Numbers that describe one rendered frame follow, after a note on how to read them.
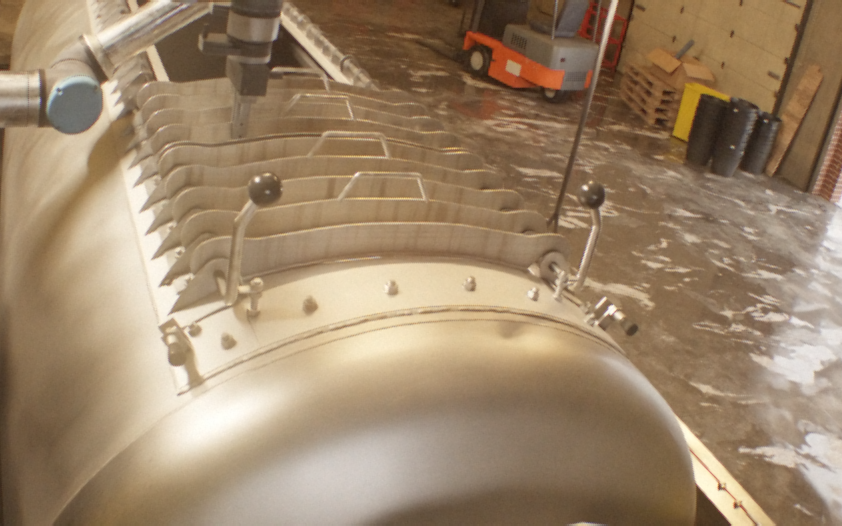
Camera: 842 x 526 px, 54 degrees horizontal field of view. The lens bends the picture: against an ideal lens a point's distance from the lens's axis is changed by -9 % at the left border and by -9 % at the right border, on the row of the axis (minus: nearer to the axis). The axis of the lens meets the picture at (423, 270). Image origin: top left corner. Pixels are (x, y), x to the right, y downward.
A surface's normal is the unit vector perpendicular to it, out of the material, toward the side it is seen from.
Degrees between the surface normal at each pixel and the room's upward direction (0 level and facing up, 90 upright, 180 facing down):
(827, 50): 90
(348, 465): 66
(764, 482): 0
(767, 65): 90
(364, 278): 7
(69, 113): 90
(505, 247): 90
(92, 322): 44
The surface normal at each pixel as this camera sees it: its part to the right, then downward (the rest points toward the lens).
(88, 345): -0.54, -0.58
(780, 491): 0.20, -0.87
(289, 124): 0.39, 0.50
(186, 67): 0.19, 0.40
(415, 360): 0.23, -0.64
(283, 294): -0.10, -0.81
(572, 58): 0.62, 0.48
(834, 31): -0.90, 0.03
